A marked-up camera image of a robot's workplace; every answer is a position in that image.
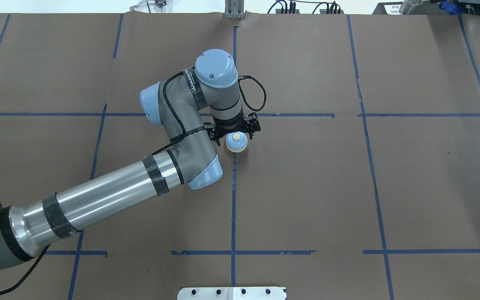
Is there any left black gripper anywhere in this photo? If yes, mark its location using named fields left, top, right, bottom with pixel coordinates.
left=205, top=112, right=261, bottom=143

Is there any blue and cream bell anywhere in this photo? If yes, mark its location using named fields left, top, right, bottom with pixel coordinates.
left=225, top=132, right=248, bottom=153

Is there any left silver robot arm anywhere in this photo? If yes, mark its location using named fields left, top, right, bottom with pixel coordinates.
left=0, top=49, right=260, bottom=270

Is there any brown paper table cover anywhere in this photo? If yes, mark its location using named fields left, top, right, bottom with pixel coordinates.
left=0, top=12, right=480, bottom=300

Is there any silver metal cup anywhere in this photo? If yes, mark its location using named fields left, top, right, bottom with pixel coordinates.
left=399, top=0, right=423, bottom=15

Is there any aluminium frame post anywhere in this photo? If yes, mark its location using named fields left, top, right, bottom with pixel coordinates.
left=224, top=0, right=245, bottom=20

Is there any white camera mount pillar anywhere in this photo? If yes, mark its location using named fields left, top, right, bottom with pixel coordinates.
left=177, top=286, right=287, bottom=300

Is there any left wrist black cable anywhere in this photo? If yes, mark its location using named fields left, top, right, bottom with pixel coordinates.
left=0, top=75, right=267, bottom=297

